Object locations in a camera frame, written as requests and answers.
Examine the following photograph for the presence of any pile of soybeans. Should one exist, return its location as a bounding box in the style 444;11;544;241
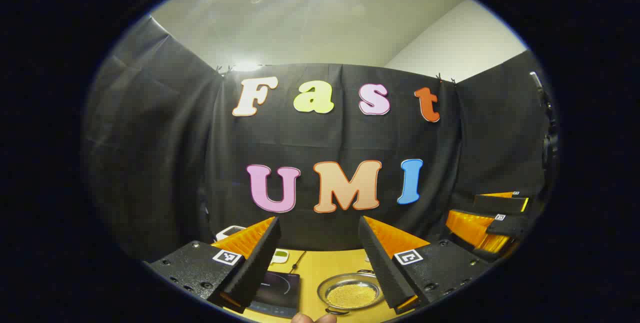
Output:
327;284;379;309

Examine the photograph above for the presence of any black induction cooktop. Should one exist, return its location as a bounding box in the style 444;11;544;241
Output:
248;270;301;320

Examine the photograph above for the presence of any white box appliance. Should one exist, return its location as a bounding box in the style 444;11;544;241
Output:
215;225;247;242

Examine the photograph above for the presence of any stainless steel pot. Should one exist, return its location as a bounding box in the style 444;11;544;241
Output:
317;269;387;316

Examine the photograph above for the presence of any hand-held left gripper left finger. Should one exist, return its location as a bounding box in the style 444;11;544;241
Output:
144;216;282;315

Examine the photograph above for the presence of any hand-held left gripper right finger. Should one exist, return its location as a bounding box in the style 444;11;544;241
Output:
357;215;494;315

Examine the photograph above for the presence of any black power cable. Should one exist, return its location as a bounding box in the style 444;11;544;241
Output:
289;250;307;275

